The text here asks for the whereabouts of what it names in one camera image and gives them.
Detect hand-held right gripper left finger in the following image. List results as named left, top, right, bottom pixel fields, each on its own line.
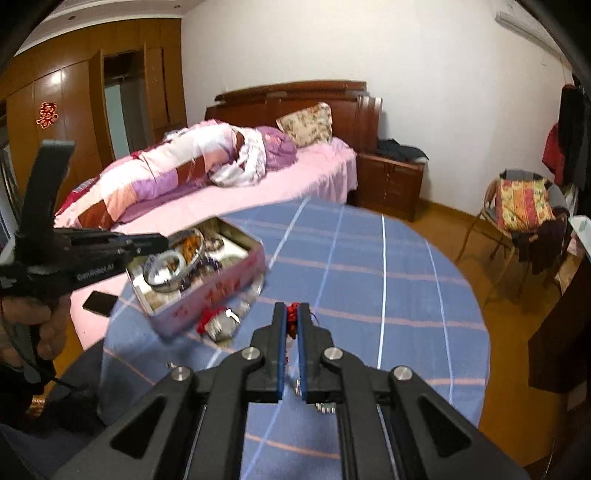
left=51, top=302, right=289, bottom=480

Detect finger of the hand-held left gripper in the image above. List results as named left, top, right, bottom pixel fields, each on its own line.
left=54, top=226, right=170, bottom=248
left=126, top=246, right=169, bottom=271

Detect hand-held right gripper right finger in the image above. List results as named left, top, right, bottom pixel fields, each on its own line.
left=295, top=302, right=532, bottom=480

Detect white jade bangle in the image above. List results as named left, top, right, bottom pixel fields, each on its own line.
left=142, top=249, right=188, bottom=292

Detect wooden bead necklace orange tassels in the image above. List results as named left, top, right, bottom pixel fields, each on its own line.
left=178, top=228, right=206, bottom=266

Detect silver wristwatch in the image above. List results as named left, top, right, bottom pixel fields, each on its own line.
left=203, top=295, right=252, bottom=342

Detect purple bead bracelet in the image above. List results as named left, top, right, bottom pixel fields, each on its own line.
left=187, top=256, right=222, bottom=282

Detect pink tin box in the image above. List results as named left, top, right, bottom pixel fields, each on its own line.
left=126, top=217, right=266, bottom=342

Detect person's left hand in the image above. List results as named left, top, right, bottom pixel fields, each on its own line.
left=0, top=295, right=70, bottom=365

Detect pink patchwork quilt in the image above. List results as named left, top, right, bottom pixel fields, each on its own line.
left=55, top=119, right=245, bottom=232

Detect black smartphone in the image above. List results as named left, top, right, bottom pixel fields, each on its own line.
left=82, top=291, right=118, bottom=317

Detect blue plaid tablecloth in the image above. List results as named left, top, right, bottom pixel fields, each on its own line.
left=99, top=196, right=491, bottom=480

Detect red paper decoration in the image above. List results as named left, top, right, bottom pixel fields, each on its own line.
left=36, top=102, right=60, bottom=129

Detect brown wooden wardrobe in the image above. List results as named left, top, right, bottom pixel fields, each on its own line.
left=0, top=18, right=188, bottom=222

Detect wooden bed with pink sheet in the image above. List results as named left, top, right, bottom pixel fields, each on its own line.
left=53, top=80, right=384, bottom=354

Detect wooden nightstand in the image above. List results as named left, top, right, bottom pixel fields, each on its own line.
left=355, top=152, right=426, bottom=222

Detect floral pillow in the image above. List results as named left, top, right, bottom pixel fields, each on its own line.
left=276, top=102, right=334, bottom=147

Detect dark folded clothes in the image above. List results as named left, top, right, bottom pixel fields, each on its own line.
left=375, top=138, right=430, bottom=162

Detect dark garment on chair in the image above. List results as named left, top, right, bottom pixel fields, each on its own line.
left=512, top=208, right=573, bottom=275

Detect dark wooden cabinet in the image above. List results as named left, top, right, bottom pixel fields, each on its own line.
left=527, top=258, right=591, bottom=395

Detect colourful patchwork cushion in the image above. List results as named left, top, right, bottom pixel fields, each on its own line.
left=495, top=178, right=557, bottom=234

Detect white green patterned sheet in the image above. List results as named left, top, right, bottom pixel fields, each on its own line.
left=570, top=217, right=591, bottom=259

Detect red hanging garment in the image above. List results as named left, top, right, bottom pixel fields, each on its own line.
left=541, top=124, right=566, bottom=185

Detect dark hanging coats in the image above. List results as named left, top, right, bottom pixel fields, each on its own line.
left=556, top=74, right=591, bottom=204

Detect white air conditioner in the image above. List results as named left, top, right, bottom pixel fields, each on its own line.
left=492, top=0, right=561, bottom=42

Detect metal frame chair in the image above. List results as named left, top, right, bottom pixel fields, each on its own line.
left=459, top=168, right=571, bottom=287

